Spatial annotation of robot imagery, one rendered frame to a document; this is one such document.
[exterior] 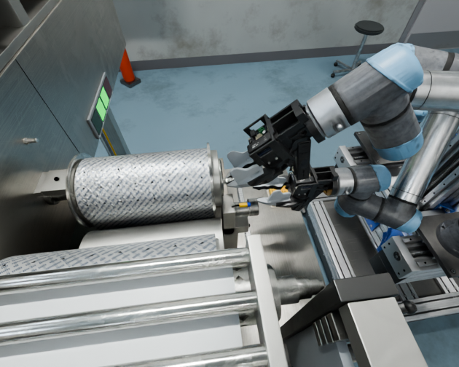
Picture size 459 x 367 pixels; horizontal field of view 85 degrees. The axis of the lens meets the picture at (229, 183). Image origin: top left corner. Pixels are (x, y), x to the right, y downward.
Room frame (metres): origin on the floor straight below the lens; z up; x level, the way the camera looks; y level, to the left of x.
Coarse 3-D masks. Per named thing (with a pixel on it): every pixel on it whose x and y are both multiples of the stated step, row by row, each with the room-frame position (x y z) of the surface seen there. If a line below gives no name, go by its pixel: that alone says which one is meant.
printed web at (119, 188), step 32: (96, 160) 0.31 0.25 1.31; (128, 160) 0.31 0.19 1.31; (160, 160) 0.31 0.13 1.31; (192, 160) 0.31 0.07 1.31; (96, 192) 0.25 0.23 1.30; (128, 192) 0.25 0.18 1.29; (160, 192) 0.26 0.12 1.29; (192, 192) 0.26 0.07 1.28; (96, 224) 0.23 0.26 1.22; (128, 224) 0.24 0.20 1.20; (32, 256) 0.10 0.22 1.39; (64, 256) 0.10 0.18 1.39; (96, 256) 0.10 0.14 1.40; (128, 256) 0.10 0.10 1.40; (160, 256) 0.09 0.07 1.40
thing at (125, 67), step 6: (126, 54) 2.76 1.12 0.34; (126, 60) 2.73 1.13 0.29; (120, 66) 2.72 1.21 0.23; (126, 66) 2.72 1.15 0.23; (126, 72) 2.71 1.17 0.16; (132, 72) 2.76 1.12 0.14; (126, 78) 2.71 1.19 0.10; (132, 78) 2.73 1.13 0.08; (138, 78) 2.79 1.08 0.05; (126, 84) 2.69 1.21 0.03; (132, 84) 2.68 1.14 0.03
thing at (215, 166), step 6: (210, 150) 0.36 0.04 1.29; (216, 150) 0.36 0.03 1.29; (216, 156) 0.33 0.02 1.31; (216, 162) 0.31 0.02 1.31; (216, 168) 0.30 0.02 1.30; (216, 174) 0.29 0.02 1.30; (216, 180) 0.28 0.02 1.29; (216, 186) 0.27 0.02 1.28; (216, 192) 0.27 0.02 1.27; (216, 198) 0.26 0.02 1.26; (216, 204) 0.26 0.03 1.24
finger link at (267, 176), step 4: (264, 168) 0.31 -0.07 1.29; (268, 168) 0.31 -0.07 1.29; (280, 168) 0.30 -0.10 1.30; (264, 172) 0.30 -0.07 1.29; (268, 172) 0.30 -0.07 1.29; (272, 172) 0.30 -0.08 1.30; (276, 172) 0.30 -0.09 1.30; (280, 172) 0.30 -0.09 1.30; (260, 176) 0.30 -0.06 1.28; (264, 176) 0.30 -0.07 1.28; (268, 176) 0.29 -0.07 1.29; (272, 176) 0.29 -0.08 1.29; (276, 176) 0.29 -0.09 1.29; (252, 180) 0.30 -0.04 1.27; (256, 180) 0.30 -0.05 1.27; (260, 180) 0.30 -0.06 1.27; (264, 180) 0.29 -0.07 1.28; (268, 180) 0.29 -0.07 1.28; (272, 180) 0.29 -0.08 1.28; (248, 184) 0.30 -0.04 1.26; (252, 184) 0.30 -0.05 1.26; (256, 184) 0.29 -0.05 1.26; (260, 184) 0.29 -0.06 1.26
